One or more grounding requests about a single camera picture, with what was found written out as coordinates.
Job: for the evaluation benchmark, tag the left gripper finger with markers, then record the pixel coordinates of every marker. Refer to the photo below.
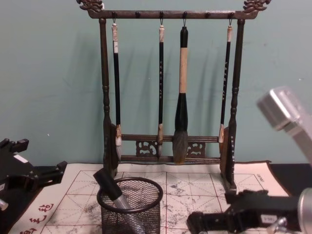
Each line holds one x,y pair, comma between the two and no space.
48,173
20,144

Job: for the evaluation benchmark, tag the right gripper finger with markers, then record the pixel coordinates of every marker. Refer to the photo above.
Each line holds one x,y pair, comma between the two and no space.
207,223
246,197

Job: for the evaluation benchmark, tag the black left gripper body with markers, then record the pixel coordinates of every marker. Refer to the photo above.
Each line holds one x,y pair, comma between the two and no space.
12,173

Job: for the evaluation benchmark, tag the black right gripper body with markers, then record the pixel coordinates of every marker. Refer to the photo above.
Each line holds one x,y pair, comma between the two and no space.
270,209

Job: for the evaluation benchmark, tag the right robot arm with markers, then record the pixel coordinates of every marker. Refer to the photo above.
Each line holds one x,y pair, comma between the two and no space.
280,109

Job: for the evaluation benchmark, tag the white felt mat, red grid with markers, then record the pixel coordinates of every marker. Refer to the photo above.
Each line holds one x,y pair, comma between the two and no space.
195,195

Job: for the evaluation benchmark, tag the dark wooden brush rack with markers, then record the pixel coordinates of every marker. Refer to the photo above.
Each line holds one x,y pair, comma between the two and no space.
104,73

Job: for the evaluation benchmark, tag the thin black brush, paper label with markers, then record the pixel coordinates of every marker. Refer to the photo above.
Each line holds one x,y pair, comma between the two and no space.
117,80

